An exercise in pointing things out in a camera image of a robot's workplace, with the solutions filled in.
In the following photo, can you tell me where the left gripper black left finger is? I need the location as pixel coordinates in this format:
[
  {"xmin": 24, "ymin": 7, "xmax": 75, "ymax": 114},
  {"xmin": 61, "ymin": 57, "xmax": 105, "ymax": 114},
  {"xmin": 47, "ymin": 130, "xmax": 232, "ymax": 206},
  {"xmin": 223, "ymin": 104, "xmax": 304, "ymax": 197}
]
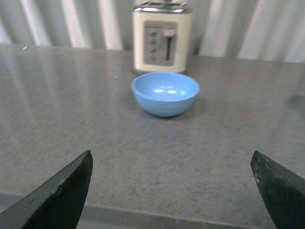
[{"xmin": 0, "ymin": 150, "xmax": 92, "ymax": 229}]

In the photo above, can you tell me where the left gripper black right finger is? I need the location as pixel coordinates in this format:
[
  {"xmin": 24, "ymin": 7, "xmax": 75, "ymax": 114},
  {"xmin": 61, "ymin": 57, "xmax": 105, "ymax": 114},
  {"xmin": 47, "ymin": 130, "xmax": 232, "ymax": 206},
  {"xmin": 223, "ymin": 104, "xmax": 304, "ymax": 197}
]
[{"xmin": 251, "ymin": 151, "xmax": 305, "ymax": 229}]

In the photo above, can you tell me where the light blue bowl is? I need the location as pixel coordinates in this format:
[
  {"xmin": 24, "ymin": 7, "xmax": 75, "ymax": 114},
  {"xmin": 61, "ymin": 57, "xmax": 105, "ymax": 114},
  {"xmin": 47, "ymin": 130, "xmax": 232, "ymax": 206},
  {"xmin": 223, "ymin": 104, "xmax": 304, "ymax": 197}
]
[{"xmin": 131, "ymin": 72, "xmax": 200, "ymax": 117}]

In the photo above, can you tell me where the cream toaster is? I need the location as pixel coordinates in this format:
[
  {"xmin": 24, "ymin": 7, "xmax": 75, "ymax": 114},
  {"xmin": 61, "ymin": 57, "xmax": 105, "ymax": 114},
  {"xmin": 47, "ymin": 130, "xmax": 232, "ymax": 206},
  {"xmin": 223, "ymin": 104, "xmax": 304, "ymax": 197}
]
[{"xmin": 132, "ymin": 0, "xmax": 193, "ymax": 73}]

